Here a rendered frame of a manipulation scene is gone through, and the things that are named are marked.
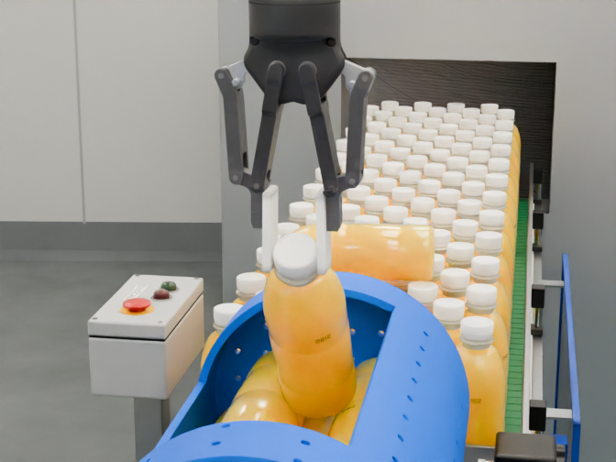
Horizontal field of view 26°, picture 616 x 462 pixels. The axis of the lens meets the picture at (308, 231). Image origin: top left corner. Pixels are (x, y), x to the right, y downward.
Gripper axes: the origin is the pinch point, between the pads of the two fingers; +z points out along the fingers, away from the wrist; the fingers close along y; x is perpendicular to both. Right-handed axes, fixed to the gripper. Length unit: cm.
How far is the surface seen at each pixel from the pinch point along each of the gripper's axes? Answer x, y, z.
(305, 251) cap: -1.1, 1.0, 1.5
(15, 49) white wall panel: 422, -205, 39
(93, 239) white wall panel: 426, -176, 121
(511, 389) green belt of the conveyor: 79, 16, 44
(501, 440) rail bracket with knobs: 38, 17, 34
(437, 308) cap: 50, 8, 22
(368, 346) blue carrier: 24.9, 2.6, 19.0
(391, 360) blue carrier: 6.1, 7.5, 13.4
